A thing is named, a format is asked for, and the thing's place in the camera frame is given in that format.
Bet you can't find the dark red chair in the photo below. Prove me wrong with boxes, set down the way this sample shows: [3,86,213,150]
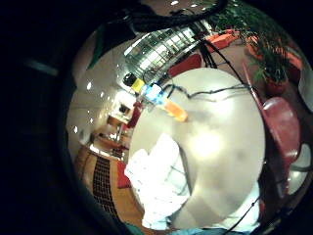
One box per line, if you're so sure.
[242,61,303,198]

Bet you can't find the red floor mat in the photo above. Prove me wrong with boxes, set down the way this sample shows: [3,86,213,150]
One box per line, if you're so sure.
[115,161,132,190]

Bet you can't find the black floor grate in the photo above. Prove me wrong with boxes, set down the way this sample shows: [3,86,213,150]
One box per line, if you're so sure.
[92,156,119,217]

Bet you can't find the wooden desk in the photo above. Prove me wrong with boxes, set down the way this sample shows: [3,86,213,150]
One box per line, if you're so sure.
[107,114,129,132]

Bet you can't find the orange sofa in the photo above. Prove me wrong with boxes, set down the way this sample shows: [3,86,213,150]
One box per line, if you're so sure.
[204,28,242,53]

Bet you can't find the green potted plant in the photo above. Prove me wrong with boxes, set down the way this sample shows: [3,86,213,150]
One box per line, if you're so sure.
[208,0,292,96]

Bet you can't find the the person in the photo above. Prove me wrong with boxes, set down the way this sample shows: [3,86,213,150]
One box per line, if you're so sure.
[123,132,193,230]

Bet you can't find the yellow box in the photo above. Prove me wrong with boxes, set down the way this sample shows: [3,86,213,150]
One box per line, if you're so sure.
[131,77,146,94]

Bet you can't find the blue and white box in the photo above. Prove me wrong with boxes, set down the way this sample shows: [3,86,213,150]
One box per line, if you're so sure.
[143,83,168,107]

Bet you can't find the black round device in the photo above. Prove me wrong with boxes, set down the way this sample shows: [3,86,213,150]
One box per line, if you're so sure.
[122,72,137,88]

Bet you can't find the orange bottle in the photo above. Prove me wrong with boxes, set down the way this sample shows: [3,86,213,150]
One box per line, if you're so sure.
[163,99,190,123]

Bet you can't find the small red chair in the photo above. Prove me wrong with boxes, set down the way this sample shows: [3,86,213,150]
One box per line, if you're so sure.
[127,100,144,129]

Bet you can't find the black cable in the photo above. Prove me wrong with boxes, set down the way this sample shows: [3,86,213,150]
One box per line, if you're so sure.
[161,82,252,102]

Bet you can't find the glass window facade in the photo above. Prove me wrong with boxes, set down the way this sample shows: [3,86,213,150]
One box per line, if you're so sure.
[123,27,201,82]

